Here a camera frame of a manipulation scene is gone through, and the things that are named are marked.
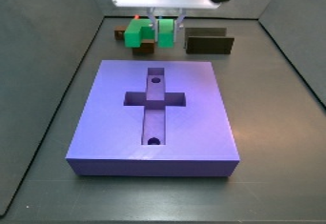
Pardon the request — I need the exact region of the green U-shaped block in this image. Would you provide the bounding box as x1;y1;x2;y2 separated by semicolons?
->
123;19;175;48

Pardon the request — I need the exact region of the purple board with cross slot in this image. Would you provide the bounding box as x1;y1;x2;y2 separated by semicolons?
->
67;60;239;176

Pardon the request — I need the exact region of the brown T-shaped block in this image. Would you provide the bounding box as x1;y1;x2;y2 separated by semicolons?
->
115;26;155;55

